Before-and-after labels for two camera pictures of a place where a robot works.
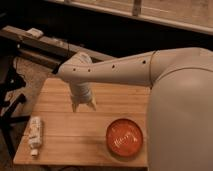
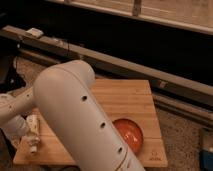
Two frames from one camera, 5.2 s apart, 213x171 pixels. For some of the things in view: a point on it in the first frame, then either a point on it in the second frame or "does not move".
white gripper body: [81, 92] -> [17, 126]
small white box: [35, 32] does not move
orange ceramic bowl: [124, 138] does not move
